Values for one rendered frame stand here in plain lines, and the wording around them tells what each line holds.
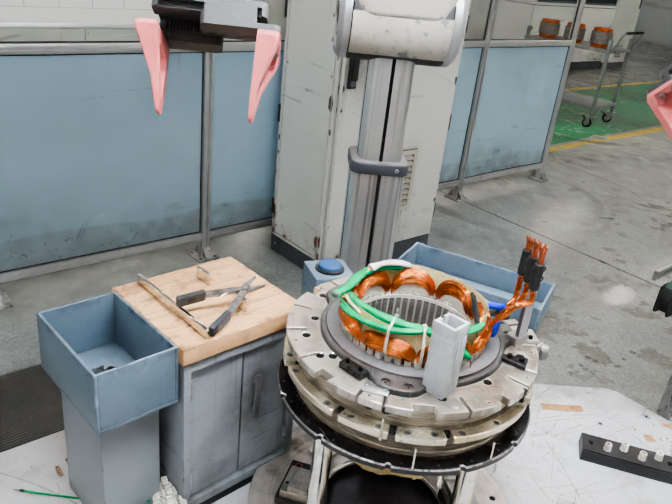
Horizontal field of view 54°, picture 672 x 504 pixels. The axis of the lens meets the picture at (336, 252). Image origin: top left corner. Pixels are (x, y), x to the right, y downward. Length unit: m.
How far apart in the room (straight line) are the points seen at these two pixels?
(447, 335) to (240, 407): 0.38
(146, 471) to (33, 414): 1.53
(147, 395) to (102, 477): 0.14
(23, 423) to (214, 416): 1.55
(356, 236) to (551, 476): 0.54
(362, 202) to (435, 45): 0.31
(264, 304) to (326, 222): 2.25
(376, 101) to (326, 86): 1.83
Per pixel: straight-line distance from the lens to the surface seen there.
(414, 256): 1.19
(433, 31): 1.16
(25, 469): 1.13
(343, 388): 0.74
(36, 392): 2.58
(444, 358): 0.72
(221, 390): 0.93
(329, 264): 1.11
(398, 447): 0.78
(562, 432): 1.30
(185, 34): 0.67
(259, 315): 0.91
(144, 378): 0.84
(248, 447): 1.03
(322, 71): 3.06
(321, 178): 3.13
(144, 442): 0.94
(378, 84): 1.21
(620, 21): 13.13
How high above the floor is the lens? 1.53
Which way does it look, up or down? 25 degrees down
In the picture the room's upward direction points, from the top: 7 degrees clockwise
